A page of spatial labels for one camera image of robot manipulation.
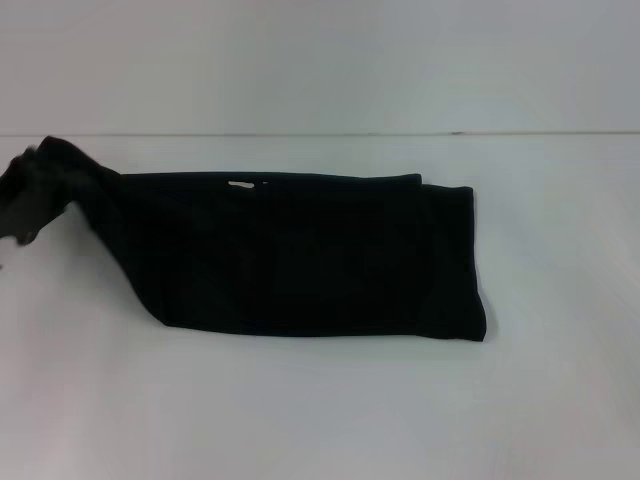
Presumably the black t-shirt with white print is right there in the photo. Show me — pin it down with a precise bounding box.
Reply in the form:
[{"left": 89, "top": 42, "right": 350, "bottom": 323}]
[{"left": 35, "top": 134, "right": 489, "bottom": 344}]

